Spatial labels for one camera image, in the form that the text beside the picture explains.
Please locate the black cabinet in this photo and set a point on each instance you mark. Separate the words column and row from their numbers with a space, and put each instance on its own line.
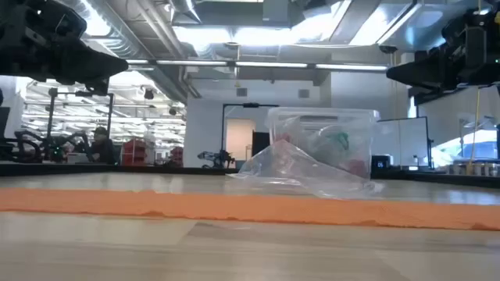
column 261, row 142

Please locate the black robot rig gantry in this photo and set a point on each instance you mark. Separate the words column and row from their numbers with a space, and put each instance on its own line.
column 52, row 117

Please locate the black ceiling dome camera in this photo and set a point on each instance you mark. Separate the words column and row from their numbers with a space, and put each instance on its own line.
column 388, row 49

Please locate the long ceiling light fixture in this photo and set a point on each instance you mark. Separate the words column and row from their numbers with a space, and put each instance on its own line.
column 273, row 64

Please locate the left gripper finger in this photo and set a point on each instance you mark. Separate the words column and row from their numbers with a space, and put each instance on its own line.
column 93, row 64
column 97, row 87

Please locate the red shelf cart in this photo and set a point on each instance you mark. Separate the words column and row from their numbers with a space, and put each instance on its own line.
column 176, row 156
column 133, row 152

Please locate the white partition board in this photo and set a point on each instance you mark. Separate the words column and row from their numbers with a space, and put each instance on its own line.
column 402, row 140

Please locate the grey wall vent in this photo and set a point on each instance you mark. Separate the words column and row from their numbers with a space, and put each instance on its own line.
column 304, row 93
column 241, row 92

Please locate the row of small jars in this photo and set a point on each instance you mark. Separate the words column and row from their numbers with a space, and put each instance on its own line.
column 472, row 169

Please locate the clear plastic storage container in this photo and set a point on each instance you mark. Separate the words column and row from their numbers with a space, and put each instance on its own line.
column 351, row 125

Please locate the orange elastic bandage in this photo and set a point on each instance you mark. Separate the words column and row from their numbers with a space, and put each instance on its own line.
column 234, row 207

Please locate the small background robot arm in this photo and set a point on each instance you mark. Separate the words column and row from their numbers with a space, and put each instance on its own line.
column 218, row 159

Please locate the clear plastic zip bag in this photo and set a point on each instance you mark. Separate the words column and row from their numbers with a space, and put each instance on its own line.
column 293, row 171

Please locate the green bandage roll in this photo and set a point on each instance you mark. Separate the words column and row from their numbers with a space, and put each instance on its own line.
column 340, row 140

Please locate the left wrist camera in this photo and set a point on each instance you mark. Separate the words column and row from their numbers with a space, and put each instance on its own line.
column 66, row 23

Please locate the person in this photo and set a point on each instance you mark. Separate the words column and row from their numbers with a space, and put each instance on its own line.
column 102, row 150

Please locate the red bandage roll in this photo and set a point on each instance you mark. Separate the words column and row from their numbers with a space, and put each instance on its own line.
column 356, row 168

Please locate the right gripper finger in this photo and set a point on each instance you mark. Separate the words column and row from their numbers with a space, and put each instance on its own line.
column 426, row 70

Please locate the black chair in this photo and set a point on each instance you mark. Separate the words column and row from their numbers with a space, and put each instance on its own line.
column 4, row 121

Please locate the black aluminium table frame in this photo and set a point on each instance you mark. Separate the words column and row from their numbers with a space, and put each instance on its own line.
column 117, row 169

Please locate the thin black gantry frame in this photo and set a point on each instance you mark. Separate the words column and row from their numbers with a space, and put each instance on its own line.
column 223, row 132

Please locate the black digital display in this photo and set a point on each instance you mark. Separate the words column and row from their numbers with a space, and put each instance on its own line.
column 381, row 164

